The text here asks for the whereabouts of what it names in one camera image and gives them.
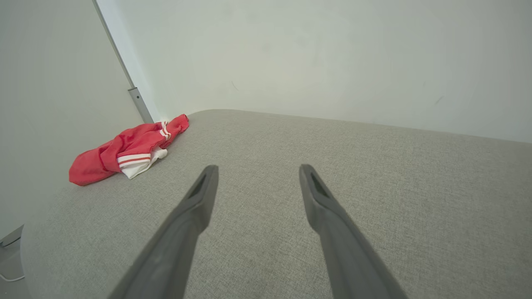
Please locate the red Bulls 23 jersey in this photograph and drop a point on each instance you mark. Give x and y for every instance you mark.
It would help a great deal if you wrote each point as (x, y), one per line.
(104, 160)

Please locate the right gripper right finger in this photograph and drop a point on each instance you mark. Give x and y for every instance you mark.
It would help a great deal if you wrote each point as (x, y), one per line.
(349, 261)

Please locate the grey metal wall post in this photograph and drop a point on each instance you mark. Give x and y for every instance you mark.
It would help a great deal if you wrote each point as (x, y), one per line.
(139, 101)

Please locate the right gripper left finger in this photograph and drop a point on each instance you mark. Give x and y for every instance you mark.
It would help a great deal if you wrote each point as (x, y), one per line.
(174, 257)

